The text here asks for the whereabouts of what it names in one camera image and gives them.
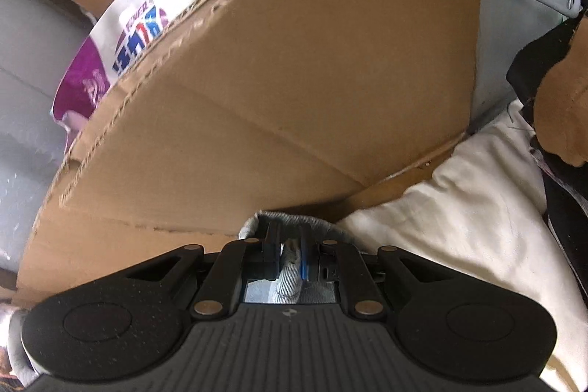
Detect white and purple plastic bag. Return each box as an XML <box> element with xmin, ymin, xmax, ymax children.
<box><xmin>50</xmin><ymin>0</ymin><xmax>240</xmax><ymax>136</ymax></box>

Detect light blue jeans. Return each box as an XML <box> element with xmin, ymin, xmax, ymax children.
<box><xmin>238</xmin><ymin>211</ymin><xmax>355</xmax><ymax>305</ymax></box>

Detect dark patterned folded garment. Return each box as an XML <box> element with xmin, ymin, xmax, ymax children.
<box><xmin>505</xmin><ymin>4</ymin><xmax>588</xmax><ymax>303</ymax></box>

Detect brown cardboard box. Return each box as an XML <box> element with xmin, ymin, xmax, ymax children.
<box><xmin>0</xmin><ymin>0</ymin><xmax>482</xmax><ymax>305</ymax></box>

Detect cream bear-print blanket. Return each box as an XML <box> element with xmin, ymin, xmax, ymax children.
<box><xmin>337</xmin><ymin>98</ymin><xmax>588</xmax><ymax>392</ymax></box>

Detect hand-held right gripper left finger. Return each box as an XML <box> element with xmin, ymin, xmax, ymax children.
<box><xmin>120</xmin><ymin>220</ymin><xmax>283</xmax><ymax>320</ymax></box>

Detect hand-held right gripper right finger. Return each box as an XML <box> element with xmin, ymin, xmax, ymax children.
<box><xmin>300</xmin><ymin>230</ymin><xmax>455</xmax><ymax>320</ymax></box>

